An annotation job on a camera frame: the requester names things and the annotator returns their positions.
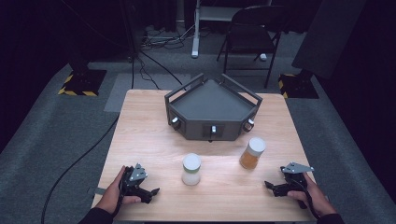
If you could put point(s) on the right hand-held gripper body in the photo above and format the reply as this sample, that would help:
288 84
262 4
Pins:
295 182

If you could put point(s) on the orange spice jar white lid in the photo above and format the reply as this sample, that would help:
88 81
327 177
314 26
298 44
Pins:
251 155

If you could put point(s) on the white powder jar green band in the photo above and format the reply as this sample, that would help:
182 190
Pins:
191 171

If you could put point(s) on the dark grey hexagonal scale device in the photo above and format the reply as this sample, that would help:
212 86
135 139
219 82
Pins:
211 104

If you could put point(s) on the person's right hand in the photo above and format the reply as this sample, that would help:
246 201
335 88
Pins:
317 197

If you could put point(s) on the person's left hand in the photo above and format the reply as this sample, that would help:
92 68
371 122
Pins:
110 194

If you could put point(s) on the grey tape strip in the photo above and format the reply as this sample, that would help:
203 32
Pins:
99 191

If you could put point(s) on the small white floor object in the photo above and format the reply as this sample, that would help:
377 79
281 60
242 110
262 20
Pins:
263 57

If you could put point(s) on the dark grey upright panel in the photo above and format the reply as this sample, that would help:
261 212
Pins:
327 37

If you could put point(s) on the black folding chair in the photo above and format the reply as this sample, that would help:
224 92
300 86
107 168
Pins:
249 34

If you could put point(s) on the black tripod stand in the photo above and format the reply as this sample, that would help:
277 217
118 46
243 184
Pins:
130 31

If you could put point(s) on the white desk stand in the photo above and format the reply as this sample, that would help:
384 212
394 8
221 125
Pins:
195 31

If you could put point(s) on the black yellow striped base plate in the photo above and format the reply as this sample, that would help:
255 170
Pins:
299 87
82 82

